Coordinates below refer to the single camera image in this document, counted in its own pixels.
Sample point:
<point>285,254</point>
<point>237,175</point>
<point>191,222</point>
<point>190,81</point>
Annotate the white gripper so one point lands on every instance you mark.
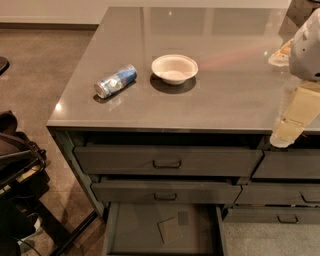
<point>306,53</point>

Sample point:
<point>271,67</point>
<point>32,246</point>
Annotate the blue silver redbull can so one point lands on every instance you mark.
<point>114,83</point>

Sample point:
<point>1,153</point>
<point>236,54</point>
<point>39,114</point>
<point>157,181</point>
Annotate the grey top right drawer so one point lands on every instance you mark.
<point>292,164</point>

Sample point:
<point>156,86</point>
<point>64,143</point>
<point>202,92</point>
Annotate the grey middle right drawer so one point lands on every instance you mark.
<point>280,194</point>

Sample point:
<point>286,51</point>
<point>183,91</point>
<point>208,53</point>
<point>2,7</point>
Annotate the grey bottom right drawer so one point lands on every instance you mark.
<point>279,215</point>

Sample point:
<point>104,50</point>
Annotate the grey middle left drawer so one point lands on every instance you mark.
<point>167,191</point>

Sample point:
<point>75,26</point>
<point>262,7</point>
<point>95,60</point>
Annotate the grey open bottom drawer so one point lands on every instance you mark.
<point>132,230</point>

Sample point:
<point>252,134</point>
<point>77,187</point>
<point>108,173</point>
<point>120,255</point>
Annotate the white paper bowl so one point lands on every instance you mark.
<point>174,69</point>

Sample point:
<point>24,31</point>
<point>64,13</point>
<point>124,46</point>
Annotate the grey cabinet with counter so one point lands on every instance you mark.
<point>232,101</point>

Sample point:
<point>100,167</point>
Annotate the grey square paper piece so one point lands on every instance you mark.
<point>170,230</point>

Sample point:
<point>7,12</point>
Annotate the dark round object at left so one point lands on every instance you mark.
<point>4,64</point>

